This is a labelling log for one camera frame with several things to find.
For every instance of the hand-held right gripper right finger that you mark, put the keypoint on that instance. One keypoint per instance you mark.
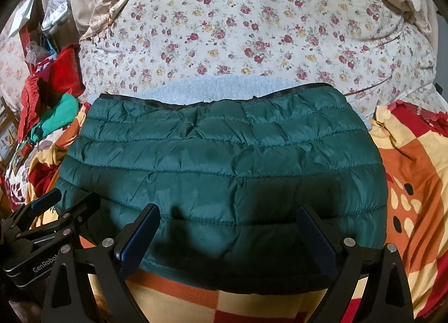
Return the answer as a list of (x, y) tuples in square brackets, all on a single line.
[(316, 239)]

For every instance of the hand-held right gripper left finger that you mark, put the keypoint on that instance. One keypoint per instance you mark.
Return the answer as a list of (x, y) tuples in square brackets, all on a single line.
[(140, 235)]

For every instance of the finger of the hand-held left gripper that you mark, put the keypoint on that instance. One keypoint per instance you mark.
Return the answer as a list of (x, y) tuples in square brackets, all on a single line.
[(43, 200), (85, 205)]

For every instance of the green puffer jacket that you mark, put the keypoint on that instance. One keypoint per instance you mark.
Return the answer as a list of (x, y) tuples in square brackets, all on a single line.
[(224, 162)]

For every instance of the green cloth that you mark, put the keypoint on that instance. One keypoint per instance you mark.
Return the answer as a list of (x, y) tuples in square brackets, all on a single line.
[(59, 113)]

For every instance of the orange patterned blanket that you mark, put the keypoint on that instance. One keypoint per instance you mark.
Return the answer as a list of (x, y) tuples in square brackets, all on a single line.
[(413, 169)]

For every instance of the red cloth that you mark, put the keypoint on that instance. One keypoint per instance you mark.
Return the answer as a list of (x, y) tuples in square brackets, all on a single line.
[(52, 71)]

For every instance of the light blue fleece blanket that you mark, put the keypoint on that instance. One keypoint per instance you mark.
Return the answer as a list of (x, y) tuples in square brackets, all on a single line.
[(210, 90)]

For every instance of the white paper bag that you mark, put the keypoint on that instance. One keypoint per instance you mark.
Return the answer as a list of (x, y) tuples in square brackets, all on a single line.
[(21, 15)]

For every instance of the clear plastic bag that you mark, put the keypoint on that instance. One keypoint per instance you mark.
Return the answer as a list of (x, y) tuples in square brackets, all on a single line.
[(54, 11)]

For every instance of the white floral quilt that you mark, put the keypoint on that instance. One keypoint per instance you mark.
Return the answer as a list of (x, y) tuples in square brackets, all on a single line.
[(245, 29)]

